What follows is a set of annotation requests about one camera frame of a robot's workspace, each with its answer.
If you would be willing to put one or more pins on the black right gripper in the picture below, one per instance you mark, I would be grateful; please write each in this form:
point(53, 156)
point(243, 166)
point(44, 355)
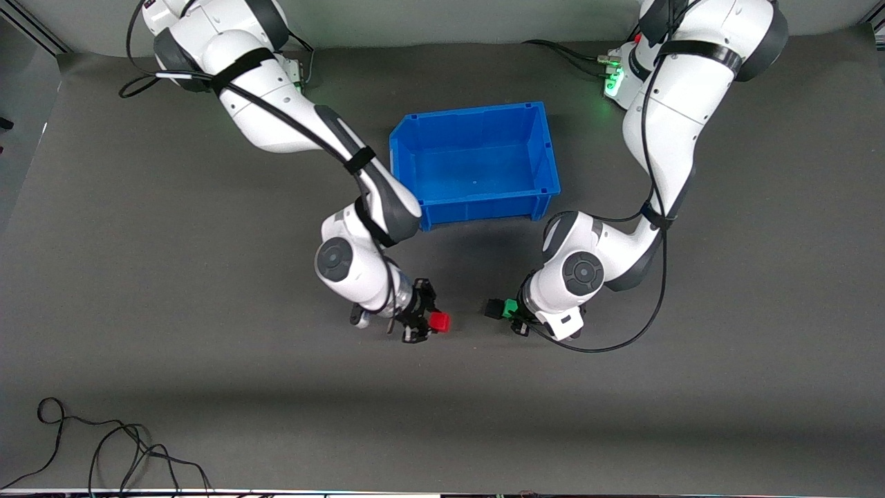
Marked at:
point(417, 304)

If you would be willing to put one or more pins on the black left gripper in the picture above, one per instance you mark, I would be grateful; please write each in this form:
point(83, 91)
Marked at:
point(520, 309)

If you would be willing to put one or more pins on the small red cube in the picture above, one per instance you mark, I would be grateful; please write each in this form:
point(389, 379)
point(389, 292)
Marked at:
point(440, 322)

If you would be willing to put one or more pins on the small green cube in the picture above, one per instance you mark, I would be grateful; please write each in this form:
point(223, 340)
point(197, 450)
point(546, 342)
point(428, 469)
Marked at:
point(510, 309)

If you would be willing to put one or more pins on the small black cube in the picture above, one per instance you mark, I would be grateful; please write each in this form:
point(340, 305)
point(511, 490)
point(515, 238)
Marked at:
point(494, 308)

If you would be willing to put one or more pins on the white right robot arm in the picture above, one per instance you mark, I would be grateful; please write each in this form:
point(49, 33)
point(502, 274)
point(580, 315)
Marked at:
point(276, 111)

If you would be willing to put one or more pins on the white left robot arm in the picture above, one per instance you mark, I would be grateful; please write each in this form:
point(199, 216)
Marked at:
point(677, 104)

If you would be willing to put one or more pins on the blue plastic storage bin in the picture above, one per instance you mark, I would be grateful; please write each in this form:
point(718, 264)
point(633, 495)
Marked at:
point(477, 166)

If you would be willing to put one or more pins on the dark gray table mat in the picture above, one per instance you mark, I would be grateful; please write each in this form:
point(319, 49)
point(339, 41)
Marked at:
point(207, 346)

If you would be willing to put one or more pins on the aluminium frame rail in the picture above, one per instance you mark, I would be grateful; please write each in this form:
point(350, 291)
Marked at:
point(34, 31)

